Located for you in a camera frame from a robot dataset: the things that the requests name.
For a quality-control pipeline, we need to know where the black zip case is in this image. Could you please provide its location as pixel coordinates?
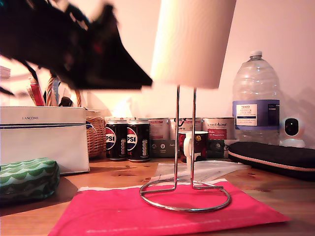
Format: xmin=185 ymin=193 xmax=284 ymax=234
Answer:
xmin=228 ymin=141 xmax=315 ymax=182

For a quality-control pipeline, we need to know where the black Pepsi can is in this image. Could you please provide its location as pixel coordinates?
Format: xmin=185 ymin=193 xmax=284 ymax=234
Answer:
xmin=105 ymin=120 xmax=128 ymax=162
xmin=126 ymin=120 xmax=151 ymax=163

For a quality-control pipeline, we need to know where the green wave pattern case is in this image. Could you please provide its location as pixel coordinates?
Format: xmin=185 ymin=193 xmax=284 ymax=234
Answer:
xmin=0 ymin=157 xmax=61 ymax=206

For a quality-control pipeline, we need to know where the wicker basket with handle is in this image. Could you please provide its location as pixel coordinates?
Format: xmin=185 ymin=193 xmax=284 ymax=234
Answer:
xmin=46 ymin=75 xmax=106 ymax=160

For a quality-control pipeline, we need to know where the red and white tube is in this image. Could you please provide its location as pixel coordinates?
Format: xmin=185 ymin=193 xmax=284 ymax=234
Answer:
xmin=26 ymin=77 xmax=47 ymax=107

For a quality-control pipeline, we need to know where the silver tin script label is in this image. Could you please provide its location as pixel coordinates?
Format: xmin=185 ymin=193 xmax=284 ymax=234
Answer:
xmin=202 ymin=117 xmax=236 ymax=141

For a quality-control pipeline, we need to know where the small white round camera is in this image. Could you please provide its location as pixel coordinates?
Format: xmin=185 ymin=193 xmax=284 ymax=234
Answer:
xmin=279 ymin=117 xmax=307 ymax=148

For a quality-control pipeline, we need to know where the white tissue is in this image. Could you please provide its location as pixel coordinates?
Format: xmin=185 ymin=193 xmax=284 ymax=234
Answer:
xmin=113 ymin=96 xmax=135 ymax=118

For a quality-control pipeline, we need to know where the white and dark red mug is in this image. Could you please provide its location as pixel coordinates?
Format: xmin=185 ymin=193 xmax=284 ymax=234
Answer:
xmin=177 ymin=131 xmax=209 ymax=164

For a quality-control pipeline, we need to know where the metallic paper towel stand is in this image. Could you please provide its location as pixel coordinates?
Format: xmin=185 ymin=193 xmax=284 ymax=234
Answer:
xmin=139 ymin=83 xmax=231 ymax=212

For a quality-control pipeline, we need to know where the clear plastic sleeve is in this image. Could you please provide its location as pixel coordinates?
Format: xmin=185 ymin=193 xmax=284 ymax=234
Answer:
xmin=154 ymin=161 xmax=252 ymax=184

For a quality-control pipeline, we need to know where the dark green cardboard tray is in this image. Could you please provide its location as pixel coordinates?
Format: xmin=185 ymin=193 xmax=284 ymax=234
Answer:
xmin=149 ymin=139 xmax=233 ymax=158

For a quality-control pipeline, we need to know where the white Lancome bag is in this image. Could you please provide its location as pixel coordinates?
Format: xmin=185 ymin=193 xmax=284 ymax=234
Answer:
xmin=0 ymin=106 xmax=91 ymax=175

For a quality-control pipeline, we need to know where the silver tin black logo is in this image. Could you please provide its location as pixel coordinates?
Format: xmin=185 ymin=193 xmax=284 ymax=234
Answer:
xmin=169 ymin=117 xmax=203 ymax=141

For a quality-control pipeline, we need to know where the white lidded container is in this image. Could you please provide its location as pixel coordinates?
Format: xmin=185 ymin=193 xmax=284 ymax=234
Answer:
xmin=0 ymin=65 xmax=11 ymax=79

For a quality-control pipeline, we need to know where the large clear water bottle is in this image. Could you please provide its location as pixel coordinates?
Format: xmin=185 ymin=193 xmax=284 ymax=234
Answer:
xmin=232 ymin=51 xmax=281 ymax=146

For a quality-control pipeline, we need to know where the silver tin red label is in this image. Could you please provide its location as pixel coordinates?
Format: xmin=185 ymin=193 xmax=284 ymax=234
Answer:
xmin=147 ymin=118 xmax=170 ymax=141

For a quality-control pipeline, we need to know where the black cable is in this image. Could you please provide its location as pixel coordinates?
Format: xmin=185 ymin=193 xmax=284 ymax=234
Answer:
xmin=0 ymin=60 xmax=56 ymax=96

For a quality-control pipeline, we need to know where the white paper towel roll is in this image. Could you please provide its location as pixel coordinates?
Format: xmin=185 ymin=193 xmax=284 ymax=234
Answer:
xmin=150 ymin=0 xmax=237 ymax=89

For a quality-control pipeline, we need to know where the blue and white packet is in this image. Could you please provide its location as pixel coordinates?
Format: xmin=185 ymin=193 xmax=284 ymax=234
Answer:
xmin=52 ymin=78 xmax=62 ymax=105

